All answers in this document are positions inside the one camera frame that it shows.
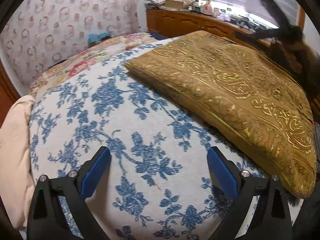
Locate right hand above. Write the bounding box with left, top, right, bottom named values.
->
left=283, top=41, right=319, bottom=81

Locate long wooden sideboard cabinet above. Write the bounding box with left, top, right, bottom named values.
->
left=145, top=8, right=278, bottom=48

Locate cardboard box on sideboard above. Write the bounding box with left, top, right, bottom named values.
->
left=164, top=0, right=193, bottom=9

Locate pink jug on sideboard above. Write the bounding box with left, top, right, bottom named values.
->
left=201, top=0, right=213, bottom=16

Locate brown gold patterned garment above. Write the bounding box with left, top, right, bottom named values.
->
left=125, top=31, right=316, bottom=198

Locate pink floral bed cover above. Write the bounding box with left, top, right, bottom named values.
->
left=28, top=33, right=156, bottom=99

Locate blue floral white blanket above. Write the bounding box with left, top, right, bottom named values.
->
left=23, top=37, right=306, bottom=240

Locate blue tissue box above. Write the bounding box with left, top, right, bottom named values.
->
left=88, top=33, right=111, bottom=46

